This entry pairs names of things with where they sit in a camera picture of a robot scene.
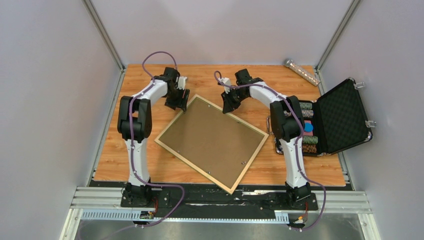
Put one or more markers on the silver glitter microphone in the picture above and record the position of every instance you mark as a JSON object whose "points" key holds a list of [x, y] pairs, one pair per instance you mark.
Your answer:
{"points": [[309, 77]]}

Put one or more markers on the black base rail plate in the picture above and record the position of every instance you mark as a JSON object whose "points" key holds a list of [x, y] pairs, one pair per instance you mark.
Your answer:
{"points": [[208, 201]]}

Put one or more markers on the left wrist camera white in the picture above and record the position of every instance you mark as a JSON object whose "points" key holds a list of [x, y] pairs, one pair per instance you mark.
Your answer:
{"points": [[181, 82]]}

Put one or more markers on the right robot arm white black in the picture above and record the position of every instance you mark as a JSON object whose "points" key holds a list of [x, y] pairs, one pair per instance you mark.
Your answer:
{"points": [[287, 125]]}

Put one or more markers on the wooden picture frame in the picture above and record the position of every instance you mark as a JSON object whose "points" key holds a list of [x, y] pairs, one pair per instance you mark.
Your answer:
{"points": [[232, 188]]}

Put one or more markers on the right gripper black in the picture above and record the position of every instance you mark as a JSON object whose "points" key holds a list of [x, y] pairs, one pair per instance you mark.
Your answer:
{"points": [[230, 105]]}

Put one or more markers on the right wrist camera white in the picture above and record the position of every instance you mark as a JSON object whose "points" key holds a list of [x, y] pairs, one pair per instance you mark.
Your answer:
{"points": [[226, 83]]}

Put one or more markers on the blue poker chip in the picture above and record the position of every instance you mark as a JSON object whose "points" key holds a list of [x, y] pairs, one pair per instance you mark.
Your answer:
{"points": [[308, 127]]}

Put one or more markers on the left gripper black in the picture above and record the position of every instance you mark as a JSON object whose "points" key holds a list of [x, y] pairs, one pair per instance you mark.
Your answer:
{"points": [[182, 103]]}

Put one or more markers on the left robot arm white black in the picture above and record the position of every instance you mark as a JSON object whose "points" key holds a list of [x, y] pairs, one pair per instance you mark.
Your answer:
{"points": [[135, 124]]}

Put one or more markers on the black poker chip case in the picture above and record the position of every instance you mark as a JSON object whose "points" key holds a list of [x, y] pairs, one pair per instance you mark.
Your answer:
{"points": [[338, 121]]}

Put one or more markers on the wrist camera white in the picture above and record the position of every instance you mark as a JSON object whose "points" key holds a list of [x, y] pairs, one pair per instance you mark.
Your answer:
{"points": [[226, 83], [181, 82]]}

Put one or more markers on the brown frame backing board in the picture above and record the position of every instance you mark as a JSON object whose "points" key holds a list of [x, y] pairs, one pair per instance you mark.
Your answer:
{"points": [[212, 142]]}

